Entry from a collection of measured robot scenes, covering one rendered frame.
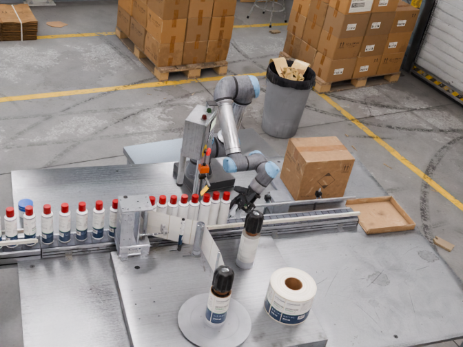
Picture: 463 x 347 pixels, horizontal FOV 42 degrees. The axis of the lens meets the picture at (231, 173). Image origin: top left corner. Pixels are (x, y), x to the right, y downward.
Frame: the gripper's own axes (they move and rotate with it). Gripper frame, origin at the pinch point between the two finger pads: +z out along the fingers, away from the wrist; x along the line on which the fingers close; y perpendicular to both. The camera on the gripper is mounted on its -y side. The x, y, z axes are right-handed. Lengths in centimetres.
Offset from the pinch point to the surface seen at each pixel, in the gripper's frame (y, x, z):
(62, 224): 3, -73, 35
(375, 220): 4, 81, -35
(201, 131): 1, -44, -33
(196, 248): 21.0, -20.3, 11.6
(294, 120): -210, 163, -9
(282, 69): -240, 137, -37
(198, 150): 0.7, -39.1, -24.3
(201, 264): 26.5, -16.0, 15.5
